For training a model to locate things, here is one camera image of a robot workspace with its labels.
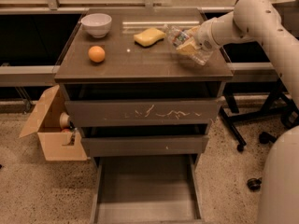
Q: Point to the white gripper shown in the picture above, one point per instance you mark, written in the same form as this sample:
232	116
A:
204	38

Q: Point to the clear plastic water bottle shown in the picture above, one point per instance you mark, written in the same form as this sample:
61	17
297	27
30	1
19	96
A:
177	36

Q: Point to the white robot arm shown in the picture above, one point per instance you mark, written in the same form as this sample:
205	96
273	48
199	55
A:
279	201

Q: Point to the top grey drawer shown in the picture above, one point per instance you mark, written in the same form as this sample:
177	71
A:
141	113

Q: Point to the grey drawer cabinet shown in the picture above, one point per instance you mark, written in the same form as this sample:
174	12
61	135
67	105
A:
131	72

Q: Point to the middle grey drawer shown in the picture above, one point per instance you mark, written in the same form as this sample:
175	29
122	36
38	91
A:
144	146

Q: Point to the small bottle in box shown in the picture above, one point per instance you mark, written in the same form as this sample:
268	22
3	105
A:
73	137

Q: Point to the bottom grey open drawer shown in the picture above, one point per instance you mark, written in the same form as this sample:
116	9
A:
146	190

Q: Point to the yellow sponge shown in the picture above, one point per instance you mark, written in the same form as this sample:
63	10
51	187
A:
149	36

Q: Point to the black side table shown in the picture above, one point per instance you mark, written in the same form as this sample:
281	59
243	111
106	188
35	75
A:
249	115

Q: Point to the white ceramic bowl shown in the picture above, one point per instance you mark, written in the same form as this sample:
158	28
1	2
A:
97	24

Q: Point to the orange fruit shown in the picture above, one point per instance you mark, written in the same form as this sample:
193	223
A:
96	54

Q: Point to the white round object in box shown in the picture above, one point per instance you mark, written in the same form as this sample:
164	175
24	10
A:
64	120

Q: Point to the black office chair base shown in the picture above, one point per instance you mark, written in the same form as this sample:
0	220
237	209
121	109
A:
254	184

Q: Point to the open cardboard box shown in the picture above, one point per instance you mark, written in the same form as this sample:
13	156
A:
44	121

